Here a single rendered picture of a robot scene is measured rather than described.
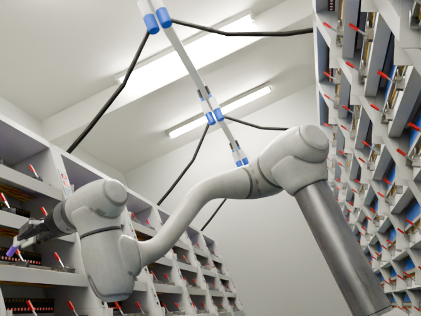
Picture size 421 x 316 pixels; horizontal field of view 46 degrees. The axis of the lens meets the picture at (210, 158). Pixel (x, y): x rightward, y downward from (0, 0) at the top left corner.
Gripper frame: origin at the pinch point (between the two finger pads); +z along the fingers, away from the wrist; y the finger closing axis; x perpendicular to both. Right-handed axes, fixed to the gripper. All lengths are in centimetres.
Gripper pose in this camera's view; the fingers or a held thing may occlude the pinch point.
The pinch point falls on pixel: (24, 239)
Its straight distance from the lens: 152.7
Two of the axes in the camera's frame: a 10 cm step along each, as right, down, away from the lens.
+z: -7.4, 3.7, 5.6
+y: 6.6, 2.7, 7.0
